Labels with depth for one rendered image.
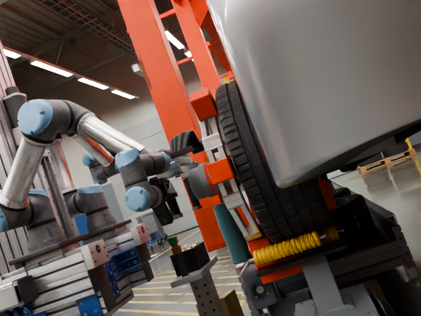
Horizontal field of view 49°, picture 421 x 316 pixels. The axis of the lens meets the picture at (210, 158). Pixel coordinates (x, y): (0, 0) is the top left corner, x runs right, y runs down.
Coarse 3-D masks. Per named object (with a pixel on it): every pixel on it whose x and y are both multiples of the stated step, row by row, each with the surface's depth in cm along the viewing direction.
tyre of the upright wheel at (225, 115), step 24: (216, 96) 167; (240, 96) 161; (240, 120) 154; (240, 144) 152; (240, 168) 151; (264, 168) 150; (264, 192) 152; (288, 192) 151; (312, 192) 151; (264, 216) 156; (288, 216) 156; (312, 216) 159
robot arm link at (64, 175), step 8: (56, 136) 238; (56, 144) 238; (56, 152) 237; (56, 160) 236; (64, 160) 239; (56, 168) 236; (64, 168) 237; (56, 176) 236; (64, 176) 236; (64, 184) 235; (72, 184) 237; (64, 192) 233; (72, 192) 234; (72, 200) 232; (72, 208) 232; (72, 216) 236
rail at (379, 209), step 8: (352, 192) 400; (368, 200) 313; (368, 208) 320; (376, 208) 266; (376, 216) 273; (384, 216) 232; (392, 216) 230; (384, 224) 250; (392, 224) 236; (392, 232) 233; (400, 232) 226
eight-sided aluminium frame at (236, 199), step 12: (204, 120) 169; (216, 120) 168; (204, 132) 164; (216, 132) 161; (204, 144) 160; (216, 144) 159; (228, 192) 159; (240, 192) 157; (228, 204) 158; (240, 204) 159; (240, 216) 167; (252, 216) 167; (240, 228) 167; (252, 228) 168
